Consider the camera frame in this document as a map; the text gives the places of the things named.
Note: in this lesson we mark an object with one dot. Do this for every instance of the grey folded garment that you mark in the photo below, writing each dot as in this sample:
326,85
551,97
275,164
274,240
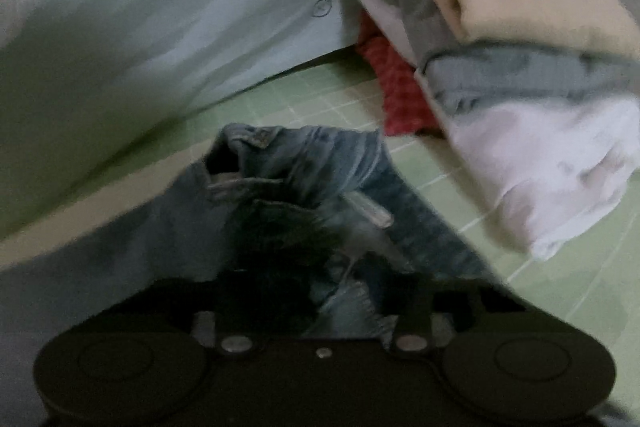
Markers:
500,77

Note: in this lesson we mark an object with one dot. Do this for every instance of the white folded garment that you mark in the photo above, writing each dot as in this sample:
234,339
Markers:
550,172

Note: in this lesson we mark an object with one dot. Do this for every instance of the red checked cloth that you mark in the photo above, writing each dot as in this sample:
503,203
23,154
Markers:
400,92

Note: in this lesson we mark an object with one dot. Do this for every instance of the blue denim jeans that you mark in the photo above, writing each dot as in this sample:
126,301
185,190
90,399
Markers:
310,187

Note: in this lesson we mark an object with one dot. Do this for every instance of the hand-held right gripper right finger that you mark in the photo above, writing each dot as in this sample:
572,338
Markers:
415,309

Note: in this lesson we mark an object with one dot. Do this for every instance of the pale carrot print blanket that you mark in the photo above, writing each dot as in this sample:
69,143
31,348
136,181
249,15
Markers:
150,32

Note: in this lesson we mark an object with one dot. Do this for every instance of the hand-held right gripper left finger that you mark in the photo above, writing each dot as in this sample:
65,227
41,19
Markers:
220,307

